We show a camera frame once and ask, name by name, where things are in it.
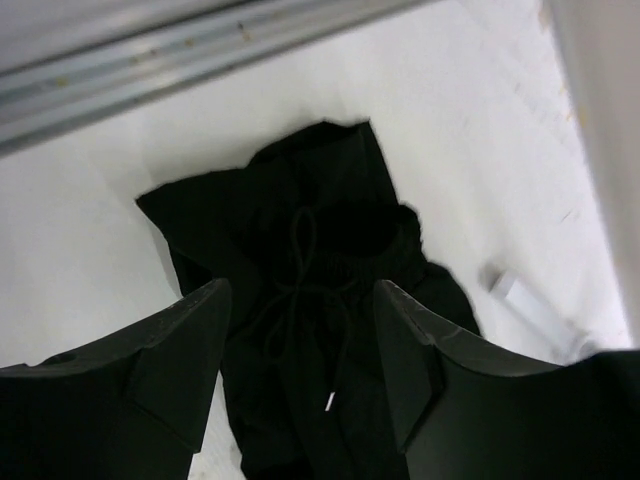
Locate aluminium table edge rail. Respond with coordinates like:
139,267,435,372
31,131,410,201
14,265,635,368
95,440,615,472
1,1,418,155

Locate white clothes rack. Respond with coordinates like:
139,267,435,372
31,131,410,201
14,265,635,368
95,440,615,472
486,265,598,365

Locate black trousers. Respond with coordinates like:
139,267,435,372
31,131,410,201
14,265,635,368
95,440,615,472
136,122,479,479

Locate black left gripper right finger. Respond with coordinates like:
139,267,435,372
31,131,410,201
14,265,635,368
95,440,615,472
374,280,639,479

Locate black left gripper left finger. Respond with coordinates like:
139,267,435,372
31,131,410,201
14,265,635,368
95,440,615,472
1,279,232,479

